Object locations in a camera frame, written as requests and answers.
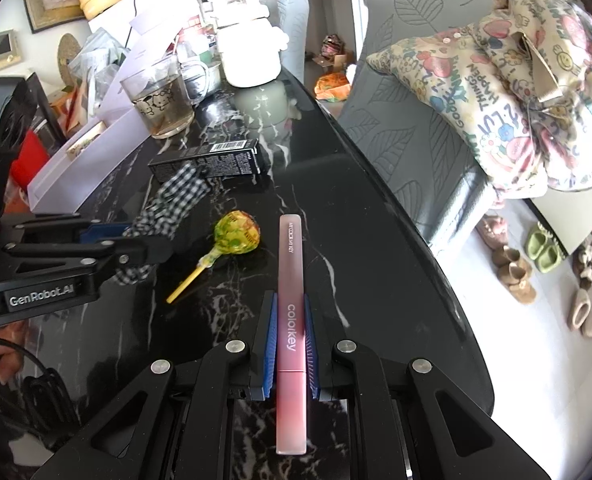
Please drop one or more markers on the gold cardboard chocolate box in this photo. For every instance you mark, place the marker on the gold cardboard chocolate box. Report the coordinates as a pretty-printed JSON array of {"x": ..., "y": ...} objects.
[{"x": 84, "y": 141}]

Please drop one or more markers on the white refrigerator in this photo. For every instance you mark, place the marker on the white refrigerator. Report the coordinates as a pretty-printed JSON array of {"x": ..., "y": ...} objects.
[{"x": 150, "y": 26}]

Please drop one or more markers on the black white gingham scrunchie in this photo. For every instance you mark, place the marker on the black white gingham scrunchie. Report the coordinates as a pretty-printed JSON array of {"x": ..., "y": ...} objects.
[{"x": 172, "y": 203}]

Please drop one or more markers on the floral patterned cushion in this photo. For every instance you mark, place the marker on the floral patterned cushion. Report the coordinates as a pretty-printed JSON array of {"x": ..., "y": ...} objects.
[{"x": 516, "y": 86}]

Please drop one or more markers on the green slippers pair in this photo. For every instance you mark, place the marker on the green slippers pair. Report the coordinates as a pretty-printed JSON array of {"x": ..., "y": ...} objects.
[{"x": 543, "y": 249}]

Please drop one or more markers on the yellow green lollipop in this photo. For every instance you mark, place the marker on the yellow green lollipop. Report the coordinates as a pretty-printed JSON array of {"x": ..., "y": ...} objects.
[{"x": 236, "y": 233}]

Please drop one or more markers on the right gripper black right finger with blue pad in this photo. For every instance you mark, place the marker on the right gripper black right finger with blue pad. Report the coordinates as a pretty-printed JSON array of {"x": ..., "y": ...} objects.
[{"x": 319, "y": 352}]

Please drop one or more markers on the grey leaf pattern chair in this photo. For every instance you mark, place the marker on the grey leaf pattern chair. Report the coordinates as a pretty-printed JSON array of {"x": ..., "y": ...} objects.
[{"x": 419, "y": 156}]

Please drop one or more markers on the beige slipper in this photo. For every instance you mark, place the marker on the beige slipper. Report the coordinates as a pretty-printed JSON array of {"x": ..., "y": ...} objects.
[{"x": 580, "y": 310}]

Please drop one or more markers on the white open gift box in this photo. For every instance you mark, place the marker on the white open gift box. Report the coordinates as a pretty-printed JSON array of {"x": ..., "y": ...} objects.
[{"x": 72, "y": 175}]

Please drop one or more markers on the white insulated water bottle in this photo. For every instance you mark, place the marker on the white insulated water bottle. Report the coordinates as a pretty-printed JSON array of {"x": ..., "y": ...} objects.
[{"x": 249, "y": 45}]

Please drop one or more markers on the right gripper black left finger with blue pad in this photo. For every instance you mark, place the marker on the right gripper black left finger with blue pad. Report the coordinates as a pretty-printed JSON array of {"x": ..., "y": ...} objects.
[{"x": 263, "y": 350}]

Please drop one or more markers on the glass mug with tea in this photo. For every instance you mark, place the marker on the glass mug with tea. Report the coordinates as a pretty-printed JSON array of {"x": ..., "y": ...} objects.
[{"x": 159, "y": 95}]

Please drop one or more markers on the person's left hand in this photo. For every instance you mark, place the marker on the person's left hand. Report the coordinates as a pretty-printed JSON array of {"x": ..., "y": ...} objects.
[{"x": 11, "y": 361}]

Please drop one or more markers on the pink lip gloss tube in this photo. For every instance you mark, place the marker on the pink lip gloss tube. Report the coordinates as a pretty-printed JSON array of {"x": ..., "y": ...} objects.
[{"x": 291, "y": 363}]

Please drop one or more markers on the red cylindrical canister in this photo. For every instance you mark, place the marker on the red cylindrical canister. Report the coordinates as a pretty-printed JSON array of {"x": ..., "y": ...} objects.
[{"x": 32, "y": 158}]

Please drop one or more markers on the black cosmetic box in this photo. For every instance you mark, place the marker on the black cosmetic box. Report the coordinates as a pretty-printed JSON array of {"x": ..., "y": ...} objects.
[{"x": 230, "y": 159}]

